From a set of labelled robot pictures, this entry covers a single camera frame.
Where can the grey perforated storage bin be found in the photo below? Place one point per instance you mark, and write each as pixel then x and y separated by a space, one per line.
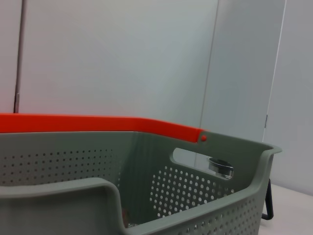
pixel 73 208

